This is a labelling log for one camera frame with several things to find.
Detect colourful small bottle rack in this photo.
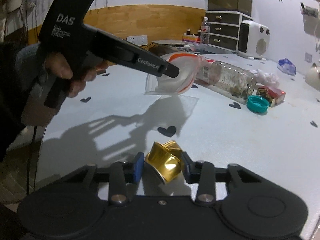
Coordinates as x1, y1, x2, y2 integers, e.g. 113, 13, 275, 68
182, 29, 202, 43

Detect white plastic bag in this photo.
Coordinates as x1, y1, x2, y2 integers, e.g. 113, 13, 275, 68
250, 69, 280, 88

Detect glass tank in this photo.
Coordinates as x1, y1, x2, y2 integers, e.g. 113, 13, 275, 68
207, 0, 252, 17

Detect blue and white plastic packet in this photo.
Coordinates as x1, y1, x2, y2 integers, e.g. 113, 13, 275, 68
277, 58, 297, 76

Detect clear plastic bottle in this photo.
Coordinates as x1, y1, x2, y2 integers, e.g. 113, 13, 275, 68
195, 57, 257, 98

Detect clear zip bag red stripe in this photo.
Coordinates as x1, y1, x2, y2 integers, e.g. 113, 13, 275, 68
144, 52, 204, 97

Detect white cat-shaped ornament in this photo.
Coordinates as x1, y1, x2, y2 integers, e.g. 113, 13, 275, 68
305, 64, 320, 90

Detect silver laptop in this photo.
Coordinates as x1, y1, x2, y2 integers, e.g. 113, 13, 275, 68
151, 39, 193, 48

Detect white wall socket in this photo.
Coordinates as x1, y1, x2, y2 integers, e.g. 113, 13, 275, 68
127, 35, 148, 46

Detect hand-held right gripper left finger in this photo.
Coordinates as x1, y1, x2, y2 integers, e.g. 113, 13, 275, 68
59, 152, 145, 207

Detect white fan heater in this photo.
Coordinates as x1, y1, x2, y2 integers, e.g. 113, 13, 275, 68
237, 20, 270, 59

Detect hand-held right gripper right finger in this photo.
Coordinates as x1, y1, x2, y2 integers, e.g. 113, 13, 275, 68
180, 152, 265, 205

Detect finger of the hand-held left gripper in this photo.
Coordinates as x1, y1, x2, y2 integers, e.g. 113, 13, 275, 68
157, 60, 180, 78

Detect red label water bottle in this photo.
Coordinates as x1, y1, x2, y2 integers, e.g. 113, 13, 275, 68
200, 17, 210, 46

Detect white drawer organiser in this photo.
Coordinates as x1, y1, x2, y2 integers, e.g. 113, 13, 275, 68
205, 11, 254, 53

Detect person's left hand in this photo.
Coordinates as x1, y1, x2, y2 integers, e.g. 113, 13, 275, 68
44, 51, 98, 98

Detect teal bottle cap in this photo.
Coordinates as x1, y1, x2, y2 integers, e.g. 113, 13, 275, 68
246, 95, 270, 115

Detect person's left forearm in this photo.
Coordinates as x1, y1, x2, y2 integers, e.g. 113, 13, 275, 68
0, 41, 48, 163

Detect red foil snack packet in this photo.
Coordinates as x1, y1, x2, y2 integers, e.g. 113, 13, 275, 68
256, 86, 286, 108

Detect black heart stickers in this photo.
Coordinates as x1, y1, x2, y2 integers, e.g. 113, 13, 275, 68
80, 72, 318, 137

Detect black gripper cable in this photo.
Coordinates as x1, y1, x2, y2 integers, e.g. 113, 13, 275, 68
26, 125, 38, 195

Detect wall-mounted letter holder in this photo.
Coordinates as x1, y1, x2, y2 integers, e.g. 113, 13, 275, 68
300, 2, 320, 34

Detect crushed gold drink can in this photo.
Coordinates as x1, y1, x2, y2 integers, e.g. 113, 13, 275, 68
144, 141, 185, 185

